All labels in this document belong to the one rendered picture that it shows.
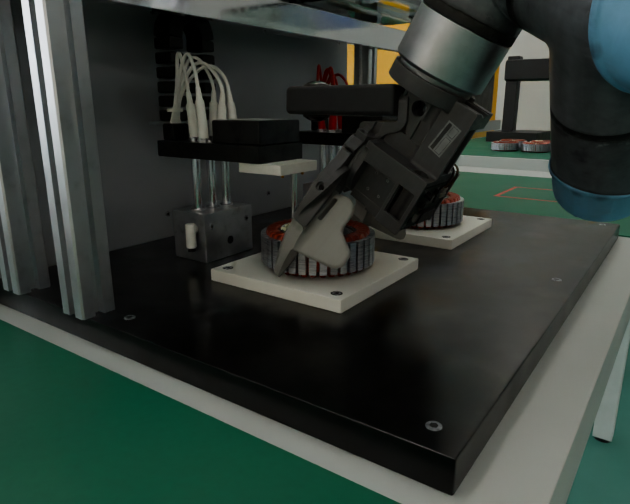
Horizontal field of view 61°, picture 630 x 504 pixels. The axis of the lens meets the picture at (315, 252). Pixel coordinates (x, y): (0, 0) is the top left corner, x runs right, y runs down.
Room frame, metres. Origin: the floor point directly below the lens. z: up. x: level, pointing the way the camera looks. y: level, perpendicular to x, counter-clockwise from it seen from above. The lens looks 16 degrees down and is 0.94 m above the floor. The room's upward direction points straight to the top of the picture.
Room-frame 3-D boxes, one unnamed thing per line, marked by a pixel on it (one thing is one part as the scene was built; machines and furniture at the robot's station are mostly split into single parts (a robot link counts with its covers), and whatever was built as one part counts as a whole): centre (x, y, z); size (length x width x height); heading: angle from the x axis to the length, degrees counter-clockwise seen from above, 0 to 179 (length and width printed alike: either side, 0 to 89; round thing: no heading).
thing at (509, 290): (0.62, -0.06, 0.76); 0.64 x 0.47 x 0.02; 145
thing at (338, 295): (0.51, 0.00, 0.78); 0.15 x 0.15 x 0.01; 55
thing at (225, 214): (0.59, 0.12, 0.80); 0.08 x 0.05 x 0.06; 145
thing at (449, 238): (0.71, -0.14, 0.78); 0.15 x 0.15 x 0.01; 55
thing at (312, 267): (0.51, 0.00, 0.80); 0.11 x 0.11 x 0.04
